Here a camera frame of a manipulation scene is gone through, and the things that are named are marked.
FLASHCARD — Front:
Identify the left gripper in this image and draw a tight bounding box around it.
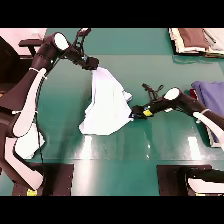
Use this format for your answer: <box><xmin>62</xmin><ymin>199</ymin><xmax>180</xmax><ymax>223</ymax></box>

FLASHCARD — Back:
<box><xmin>77</xmin><ymin>55</ymin><xmax>100</xmax><ymax>71</ymax></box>

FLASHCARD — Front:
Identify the white T-shirt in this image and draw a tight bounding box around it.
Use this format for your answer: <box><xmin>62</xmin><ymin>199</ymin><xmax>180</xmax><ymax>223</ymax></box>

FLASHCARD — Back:
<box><xmin>78</xmin><ymin>66</ymin><xmax>134</xmax><ymax>137</ymax></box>

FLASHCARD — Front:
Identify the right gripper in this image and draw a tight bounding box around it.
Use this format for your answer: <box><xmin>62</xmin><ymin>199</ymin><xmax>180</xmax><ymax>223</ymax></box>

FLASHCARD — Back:
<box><xmin>129</xmin><ymin>104</ymin><xmax>155</xmax><ymax>120</ymax></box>

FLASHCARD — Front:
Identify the purple garment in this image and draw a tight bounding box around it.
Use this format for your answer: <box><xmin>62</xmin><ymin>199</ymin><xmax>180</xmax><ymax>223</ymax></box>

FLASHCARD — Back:
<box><xmin>191</xmin><ymin>80</ymin><xmax>224</xmax><ymax>144</ymax></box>

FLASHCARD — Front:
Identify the brown garment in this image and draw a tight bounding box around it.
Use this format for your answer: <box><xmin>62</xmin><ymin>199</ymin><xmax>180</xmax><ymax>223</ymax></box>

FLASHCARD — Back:
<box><xmin>177</xmin><ymin>27</ymin><xmax>212</xmax><ymax>50</ymax></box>

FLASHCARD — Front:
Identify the cream garment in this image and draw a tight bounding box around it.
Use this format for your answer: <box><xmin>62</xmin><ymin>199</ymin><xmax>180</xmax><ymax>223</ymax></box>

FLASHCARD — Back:
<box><xmin>168</xmin><ymin>27</ymin><xmax>208</xmax><ymax>55</ymax></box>

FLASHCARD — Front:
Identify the red garment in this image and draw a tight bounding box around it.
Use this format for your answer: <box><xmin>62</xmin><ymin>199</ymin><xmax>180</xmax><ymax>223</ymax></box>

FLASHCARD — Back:
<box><xmin>189</xmin><ymin>87</ymin><xmax>201</xmax><ymax>101</ymax></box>

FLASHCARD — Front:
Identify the beige garment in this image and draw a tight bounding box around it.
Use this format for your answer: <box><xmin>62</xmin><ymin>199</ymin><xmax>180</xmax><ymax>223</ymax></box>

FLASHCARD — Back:
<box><xmin>204</xmin><ymin>125</ymin><xmax>224</xmax><ymax>148</ymax></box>

